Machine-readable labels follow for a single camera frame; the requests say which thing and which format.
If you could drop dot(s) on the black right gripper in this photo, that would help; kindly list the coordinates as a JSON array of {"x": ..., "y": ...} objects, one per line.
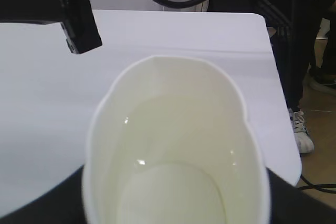
[{"x": 75, "y": 16}]

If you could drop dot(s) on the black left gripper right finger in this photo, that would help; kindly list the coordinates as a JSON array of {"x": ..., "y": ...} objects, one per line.
[{"x": 289, "y": 205}]

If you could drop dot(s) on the white paper cup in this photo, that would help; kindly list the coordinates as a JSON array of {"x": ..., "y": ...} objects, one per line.
[{"x": 171, "y": 143}]

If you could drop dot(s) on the person in black trousers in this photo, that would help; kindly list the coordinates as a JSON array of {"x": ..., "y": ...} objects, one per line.
[{"x": 296, "y": 23}]

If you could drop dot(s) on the white sneaker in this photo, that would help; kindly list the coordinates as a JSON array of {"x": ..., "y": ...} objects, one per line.
[{"x": 304, "y": 142}]

